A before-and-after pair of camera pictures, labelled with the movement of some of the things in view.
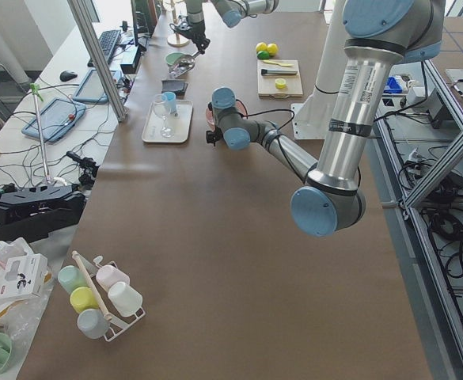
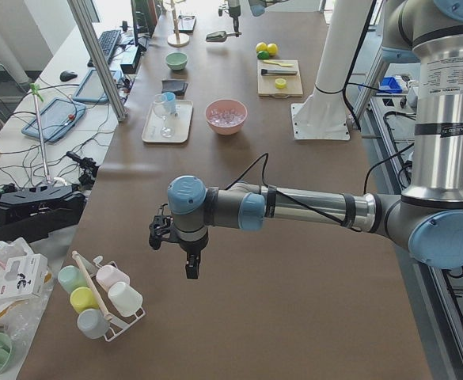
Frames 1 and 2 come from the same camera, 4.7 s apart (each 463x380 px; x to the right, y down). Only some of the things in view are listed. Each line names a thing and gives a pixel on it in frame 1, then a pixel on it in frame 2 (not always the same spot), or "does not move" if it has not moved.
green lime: (263, 55) does not move
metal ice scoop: (201, 46) -> (220, 36)
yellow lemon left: (260, 46) does not move
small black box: (177, 86) does not move
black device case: (36, 207) does not move
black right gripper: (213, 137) -> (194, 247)
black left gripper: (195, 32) -> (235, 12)
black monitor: (146, 14) does not move
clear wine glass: (161, 107) does not move
